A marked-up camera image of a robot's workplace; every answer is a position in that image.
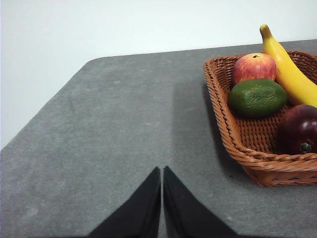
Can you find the green avocado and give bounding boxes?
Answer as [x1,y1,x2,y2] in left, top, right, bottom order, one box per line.
[227,78,288,119]

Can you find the red yellow apple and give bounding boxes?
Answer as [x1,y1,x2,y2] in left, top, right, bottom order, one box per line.
[232,53,277,85]

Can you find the brown wicker basket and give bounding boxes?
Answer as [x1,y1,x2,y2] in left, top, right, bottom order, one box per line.
[203,50,317,187]

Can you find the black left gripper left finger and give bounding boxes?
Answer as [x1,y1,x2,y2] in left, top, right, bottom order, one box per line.
[86,167,162,238]

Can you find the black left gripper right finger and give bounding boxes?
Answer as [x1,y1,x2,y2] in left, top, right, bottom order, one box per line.
[162,165,238,238]

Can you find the yellow banana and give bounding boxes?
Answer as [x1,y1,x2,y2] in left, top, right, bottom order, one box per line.
[259,24,317,108]

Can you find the dark purple plum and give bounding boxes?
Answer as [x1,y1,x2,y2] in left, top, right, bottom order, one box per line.
[275,104,317,156]

